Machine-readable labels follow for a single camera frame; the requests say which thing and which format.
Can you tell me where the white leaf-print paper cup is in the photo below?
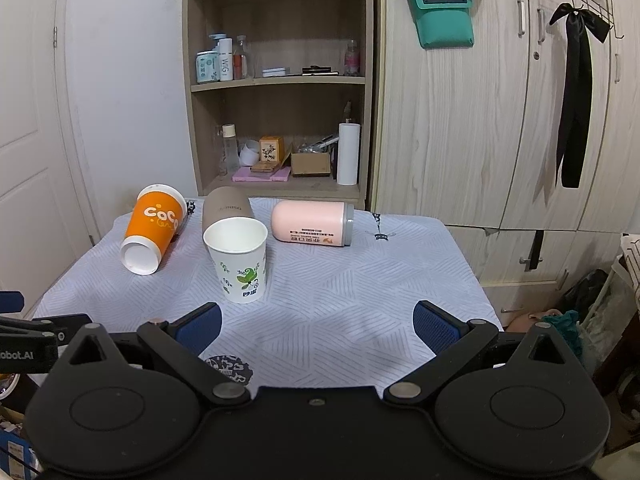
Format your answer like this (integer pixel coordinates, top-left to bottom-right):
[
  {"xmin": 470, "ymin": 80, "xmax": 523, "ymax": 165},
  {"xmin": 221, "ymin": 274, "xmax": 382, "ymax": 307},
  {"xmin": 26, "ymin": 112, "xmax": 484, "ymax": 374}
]
[{"xmin": 202, "ymin": 217, "xmax": 269, "ymax": 305}]

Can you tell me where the brown cardboard box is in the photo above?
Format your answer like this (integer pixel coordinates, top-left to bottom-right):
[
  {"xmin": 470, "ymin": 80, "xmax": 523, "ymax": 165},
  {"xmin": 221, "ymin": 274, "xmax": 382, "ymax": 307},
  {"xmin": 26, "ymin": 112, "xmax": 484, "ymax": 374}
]
[{"xmin": 290, "ymin": 152, "xmax": 333, "ymax": 178}]

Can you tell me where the teal cloth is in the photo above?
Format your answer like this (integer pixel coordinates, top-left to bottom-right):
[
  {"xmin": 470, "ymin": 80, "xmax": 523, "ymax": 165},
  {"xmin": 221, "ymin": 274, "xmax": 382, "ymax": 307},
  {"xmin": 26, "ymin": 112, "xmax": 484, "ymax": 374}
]
[{"xmin": 541, "ymin": 309, "xmax": 583, "ymax": 363}]

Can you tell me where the wooden shelf unit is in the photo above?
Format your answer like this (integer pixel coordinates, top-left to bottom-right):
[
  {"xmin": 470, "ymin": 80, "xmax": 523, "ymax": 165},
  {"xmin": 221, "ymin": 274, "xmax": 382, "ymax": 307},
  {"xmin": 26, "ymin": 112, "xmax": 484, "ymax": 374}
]
[{"xmin": 181, "ymin": 0, "xmax": 375, "ymax": 211}]

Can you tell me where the blue box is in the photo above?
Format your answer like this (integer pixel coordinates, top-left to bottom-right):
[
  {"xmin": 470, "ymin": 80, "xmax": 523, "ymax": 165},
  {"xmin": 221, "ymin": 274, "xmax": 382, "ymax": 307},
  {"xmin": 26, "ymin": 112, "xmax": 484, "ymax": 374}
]
[{"xmin": 0, "ymin": 422, "xmax": 43, "ymax": 480}]

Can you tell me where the orange flower-print box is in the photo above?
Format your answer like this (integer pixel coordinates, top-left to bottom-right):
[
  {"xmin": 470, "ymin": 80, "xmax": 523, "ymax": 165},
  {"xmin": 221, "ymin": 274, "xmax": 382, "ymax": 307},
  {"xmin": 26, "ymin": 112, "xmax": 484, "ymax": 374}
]
[{"xmin": 258, "ymin": 135, "xmax": 285, "ymax": 164}]

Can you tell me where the pink foam pad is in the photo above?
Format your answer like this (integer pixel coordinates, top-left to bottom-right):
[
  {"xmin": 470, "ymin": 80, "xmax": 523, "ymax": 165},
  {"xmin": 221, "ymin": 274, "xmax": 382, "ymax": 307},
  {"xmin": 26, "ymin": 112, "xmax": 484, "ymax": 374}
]
[{"xmin": 231, "ymin": 166, "xmax": 292, "ymax": 183}]

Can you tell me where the teal pouch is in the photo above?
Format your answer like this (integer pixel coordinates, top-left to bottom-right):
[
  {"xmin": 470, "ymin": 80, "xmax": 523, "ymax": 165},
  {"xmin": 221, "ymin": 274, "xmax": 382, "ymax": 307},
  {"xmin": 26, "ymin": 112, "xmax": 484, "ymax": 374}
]
[{"xmin": 404, "ymin": 0, "xmax": 475, "ymax": 50}]

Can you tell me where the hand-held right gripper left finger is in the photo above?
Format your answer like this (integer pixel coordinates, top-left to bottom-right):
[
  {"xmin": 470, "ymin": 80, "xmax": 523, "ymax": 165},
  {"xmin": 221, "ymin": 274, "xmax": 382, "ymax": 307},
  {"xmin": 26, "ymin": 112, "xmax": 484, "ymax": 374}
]
[{"xmin": 59, "ymin": 302, "xmax": 252, "ymax": 407}]

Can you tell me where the taupe cup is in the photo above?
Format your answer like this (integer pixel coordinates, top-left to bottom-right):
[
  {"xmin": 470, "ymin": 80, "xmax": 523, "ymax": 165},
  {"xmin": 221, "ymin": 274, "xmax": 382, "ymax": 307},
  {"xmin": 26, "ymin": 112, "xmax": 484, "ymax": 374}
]
[{"xmin": 201, "ymin": 186, "xmax": 256, "ymax": 241}]

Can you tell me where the clear bottle white cap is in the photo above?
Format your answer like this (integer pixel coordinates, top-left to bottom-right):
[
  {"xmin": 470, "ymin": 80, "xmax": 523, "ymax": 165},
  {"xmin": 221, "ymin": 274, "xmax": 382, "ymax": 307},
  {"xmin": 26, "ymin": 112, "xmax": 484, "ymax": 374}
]
[{"xmin": 220, "ymin": 123, "xmax": 241, "ymax": 177}]

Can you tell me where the white patterned tablecloth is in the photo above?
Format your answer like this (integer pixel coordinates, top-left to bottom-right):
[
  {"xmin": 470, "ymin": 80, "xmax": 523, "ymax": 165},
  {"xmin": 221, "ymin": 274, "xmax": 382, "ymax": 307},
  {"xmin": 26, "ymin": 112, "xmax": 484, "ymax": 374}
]
[{"xmin": 31, "ymin": 196, "xmax": 505, "ymax": 388}]

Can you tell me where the dark bag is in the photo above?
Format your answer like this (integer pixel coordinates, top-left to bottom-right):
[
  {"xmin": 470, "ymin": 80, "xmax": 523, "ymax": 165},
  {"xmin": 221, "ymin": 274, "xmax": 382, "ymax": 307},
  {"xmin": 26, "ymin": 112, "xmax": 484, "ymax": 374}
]
[{"xmin": 564, "ymin": 269, "xmax": 610, "ymax": 323}]

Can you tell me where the white slim bottle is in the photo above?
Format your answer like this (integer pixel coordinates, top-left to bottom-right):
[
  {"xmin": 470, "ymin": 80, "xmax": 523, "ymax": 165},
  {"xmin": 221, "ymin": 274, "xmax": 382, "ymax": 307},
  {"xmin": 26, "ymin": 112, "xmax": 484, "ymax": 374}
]
[{"xmin": 218, "ymin": 37, "xmax": 234, "ymax": 81}]

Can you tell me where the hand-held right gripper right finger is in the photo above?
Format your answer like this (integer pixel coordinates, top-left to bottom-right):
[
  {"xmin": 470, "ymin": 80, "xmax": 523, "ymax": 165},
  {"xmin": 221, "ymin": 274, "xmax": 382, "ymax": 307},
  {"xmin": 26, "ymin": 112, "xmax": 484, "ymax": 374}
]
[{"xmin": 382, "ymin": 300, "xmax": 585, "ymax": 406}]

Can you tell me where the white door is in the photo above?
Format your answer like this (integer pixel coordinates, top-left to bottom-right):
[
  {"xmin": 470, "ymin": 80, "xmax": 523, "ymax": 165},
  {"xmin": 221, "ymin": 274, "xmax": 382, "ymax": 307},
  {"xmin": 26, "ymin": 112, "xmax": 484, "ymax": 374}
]
[{"xmin": 0, "ymin": 0, "xmax": 103, "ymax": 271}]

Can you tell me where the white fabric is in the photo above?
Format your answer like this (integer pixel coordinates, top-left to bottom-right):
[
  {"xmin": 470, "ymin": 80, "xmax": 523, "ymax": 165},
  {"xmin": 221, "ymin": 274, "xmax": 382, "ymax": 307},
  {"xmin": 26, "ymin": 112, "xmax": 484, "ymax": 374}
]
[{"xmin": 612, "ymin": 233, "xmax": 640, "ymax": 321}]

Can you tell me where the pink clear bottle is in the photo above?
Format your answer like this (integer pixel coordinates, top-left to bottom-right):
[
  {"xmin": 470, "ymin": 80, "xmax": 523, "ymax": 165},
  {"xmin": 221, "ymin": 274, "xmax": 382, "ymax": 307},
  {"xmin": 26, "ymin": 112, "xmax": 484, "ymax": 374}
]
[{"xmin": 343, "ymin": 39, "xmax": 361, "ymax": 77}]

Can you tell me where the wooden wardrobe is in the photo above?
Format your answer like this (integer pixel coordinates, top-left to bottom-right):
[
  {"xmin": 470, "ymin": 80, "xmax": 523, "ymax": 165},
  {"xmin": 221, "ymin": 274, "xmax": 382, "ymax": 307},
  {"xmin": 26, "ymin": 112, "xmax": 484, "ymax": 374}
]
[{"xmin": 369, "ymin": 0, "xmax": 640, "ymax": 321}]

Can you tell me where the orange paper cup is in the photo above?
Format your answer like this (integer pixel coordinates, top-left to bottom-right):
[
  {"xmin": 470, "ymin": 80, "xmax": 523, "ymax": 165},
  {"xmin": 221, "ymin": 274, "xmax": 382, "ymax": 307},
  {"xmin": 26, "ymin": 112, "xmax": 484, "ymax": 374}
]
[{"xmin": 120, "ymin": 184, "xmax": 189, "ymax": 276}]

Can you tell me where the clear bottle red liquid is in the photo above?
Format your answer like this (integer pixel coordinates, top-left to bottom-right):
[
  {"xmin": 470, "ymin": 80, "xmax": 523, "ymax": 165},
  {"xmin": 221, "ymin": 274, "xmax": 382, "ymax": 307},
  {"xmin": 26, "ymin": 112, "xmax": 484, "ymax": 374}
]
[{"xmin": 233, "ymin": 35, "xmax": 250, "ymax": 80}]

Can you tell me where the black ribbon bow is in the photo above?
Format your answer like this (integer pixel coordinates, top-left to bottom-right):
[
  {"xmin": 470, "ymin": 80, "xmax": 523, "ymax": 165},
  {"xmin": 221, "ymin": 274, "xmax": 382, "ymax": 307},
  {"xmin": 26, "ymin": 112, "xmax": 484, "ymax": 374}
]
[{"xmin": 548, "ymin": 3, "xmax": 612, "ymax": 189}]

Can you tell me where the teal pump bottle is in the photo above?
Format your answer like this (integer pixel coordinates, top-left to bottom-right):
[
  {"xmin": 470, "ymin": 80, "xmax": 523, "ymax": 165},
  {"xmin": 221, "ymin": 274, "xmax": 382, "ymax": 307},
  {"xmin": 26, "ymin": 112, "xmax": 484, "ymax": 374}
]
[{"xmin": 195, "ymin": 34, "xmax": 222, "ymax": 85}]

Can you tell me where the pink tumbler cup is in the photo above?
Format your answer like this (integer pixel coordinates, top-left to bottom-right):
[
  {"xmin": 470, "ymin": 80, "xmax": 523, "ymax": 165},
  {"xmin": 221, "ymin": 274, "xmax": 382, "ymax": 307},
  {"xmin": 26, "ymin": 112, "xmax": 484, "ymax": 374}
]
[{"xmin": 270, "ymin": 199, "xmax": 355, "ymax": 248}]

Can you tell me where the tall white cylinder bottle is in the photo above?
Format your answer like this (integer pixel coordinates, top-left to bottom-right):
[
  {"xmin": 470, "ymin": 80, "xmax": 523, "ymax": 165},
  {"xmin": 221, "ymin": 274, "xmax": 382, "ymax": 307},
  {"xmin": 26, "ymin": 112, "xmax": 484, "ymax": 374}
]
[{"xmin": 336, "ymin": 118, "xmax": 362, "ymax": 187}]

